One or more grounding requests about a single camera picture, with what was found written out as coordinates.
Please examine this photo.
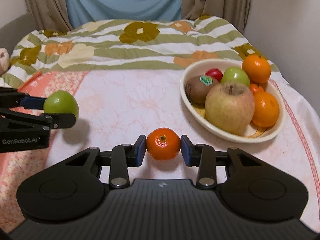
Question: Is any green apple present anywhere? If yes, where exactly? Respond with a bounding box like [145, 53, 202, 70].
[43, 90, 79, 119]
[221, 67, 250, 87]

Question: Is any small mandarin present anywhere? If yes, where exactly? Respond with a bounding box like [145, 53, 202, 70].
[146, 127, 181, 161]
[249, 83, 264, 94]

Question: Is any large pale red apple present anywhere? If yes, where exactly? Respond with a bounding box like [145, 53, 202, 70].
[204, 82, 255, 134]

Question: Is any brown kiwi with sticker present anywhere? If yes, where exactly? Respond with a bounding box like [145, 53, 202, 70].
[184, 75, 219, 104]

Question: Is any large orange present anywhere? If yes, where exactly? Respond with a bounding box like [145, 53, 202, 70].
[242, 54, 272, 83]
[252, 91, 280, 128]

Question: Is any large red plum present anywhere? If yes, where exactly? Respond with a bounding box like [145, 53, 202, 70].
[205, 68, 223, 82]

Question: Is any cream yellow bowl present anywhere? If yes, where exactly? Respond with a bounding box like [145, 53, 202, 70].
[180, 59, 285, 144]

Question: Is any pink white towel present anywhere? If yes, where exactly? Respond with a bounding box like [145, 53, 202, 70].
[1, 69, 319, 232]

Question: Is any grey bed headboard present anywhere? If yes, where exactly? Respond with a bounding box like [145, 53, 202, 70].
[0, 13, 36, 55]

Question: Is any beige left curtain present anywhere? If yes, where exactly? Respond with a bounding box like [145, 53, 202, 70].
[25, 0, 73, 33]

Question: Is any beige curtain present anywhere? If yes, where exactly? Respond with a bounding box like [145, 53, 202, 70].
[181, 0, 251, 33]
[25, 0, 73, 33]

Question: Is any floral striped duvet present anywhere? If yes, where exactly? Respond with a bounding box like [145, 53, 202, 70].
[2, 15, 281, 90]

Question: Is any blue hanging cloth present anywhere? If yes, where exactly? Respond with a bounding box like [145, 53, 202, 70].
[66, 0, 182, 28]

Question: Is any beige right curtain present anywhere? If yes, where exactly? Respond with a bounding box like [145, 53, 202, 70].
[181, 0, 251, 33]

